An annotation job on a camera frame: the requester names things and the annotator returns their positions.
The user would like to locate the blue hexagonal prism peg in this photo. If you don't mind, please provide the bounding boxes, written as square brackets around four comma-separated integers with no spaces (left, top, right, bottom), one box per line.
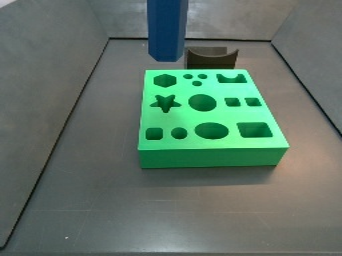
[147,0,189,62]

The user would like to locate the green shape sorter block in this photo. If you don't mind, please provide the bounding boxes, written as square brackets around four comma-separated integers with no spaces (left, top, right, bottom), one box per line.
[138,69,289,168]

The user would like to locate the dark grey curved block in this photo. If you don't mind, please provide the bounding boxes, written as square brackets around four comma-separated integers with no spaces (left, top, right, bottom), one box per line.
[185,46,240,69]

